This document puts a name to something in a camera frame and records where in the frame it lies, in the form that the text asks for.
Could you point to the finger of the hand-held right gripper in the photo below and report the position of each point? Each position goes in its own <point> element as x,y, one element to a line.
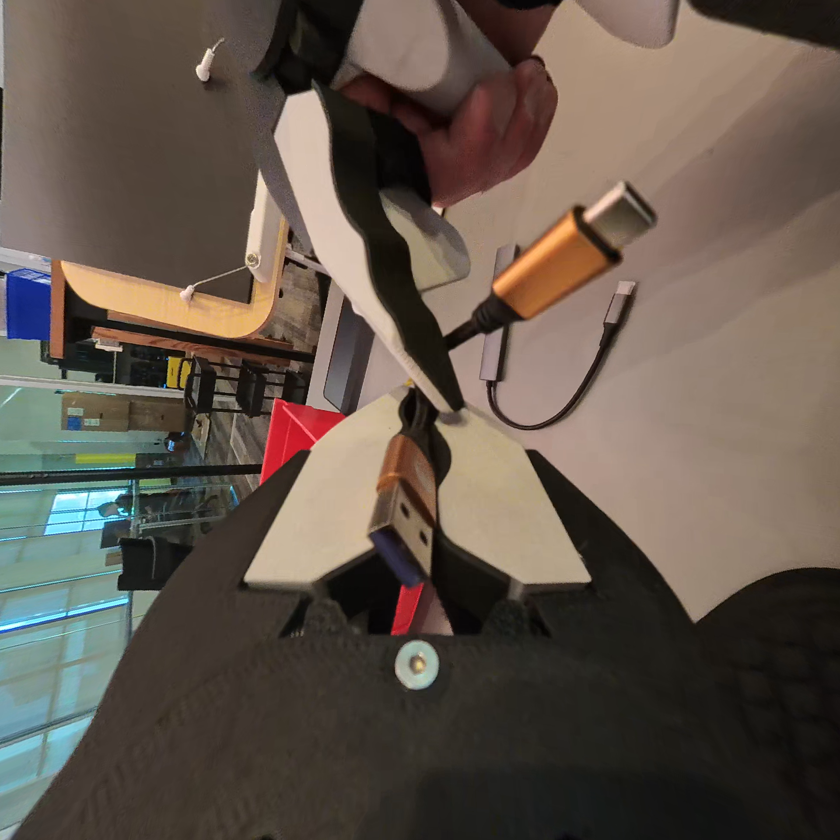
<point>315,197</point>
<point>433,249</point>

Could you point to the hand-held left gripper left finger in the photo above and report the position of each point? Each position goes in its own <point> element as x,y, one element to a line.
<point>315,518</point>

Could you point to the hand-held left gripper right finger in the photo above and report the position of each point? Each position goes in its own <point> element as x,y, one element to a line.
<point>512,518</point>

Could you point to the red storage bin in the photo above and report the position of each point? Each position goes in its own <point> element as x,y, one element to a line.
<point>295,426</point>

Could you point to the person's right hand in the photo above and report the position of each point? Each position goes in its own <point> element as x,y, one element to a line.
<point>499,131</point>

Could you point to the white adjustable stand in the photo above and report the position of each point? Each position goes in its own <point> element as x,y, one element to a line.
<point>266,229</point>

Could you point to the black metal pole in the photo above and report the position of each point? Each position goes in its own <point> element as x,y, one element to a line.
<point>131,474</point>

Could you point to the yellow crate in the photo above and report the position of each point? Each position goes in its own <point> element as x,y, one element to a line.
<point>177,374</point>

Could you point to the brown cardboard box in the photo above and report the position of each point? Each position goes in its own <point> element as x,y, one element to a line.
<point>124,412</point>

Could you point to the black quilted pad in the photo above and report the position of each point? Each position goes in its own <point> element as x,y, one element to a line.
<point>774,656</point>

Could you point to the blue box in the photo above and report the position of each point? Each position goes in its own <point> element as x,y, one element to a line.
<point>29,302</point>

